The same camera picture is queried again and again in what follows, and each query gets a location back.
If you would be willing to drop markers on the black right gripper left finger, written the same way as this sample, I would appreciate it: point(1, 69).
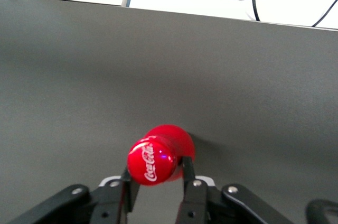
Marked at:
point(108, 200)

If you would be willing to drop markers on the red coke bottle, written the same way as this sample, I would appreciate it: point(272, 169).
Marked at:
point(150, 160)

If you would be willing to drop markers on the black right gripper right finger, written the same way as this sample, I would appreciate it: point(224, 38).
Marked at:
point(195, 203)

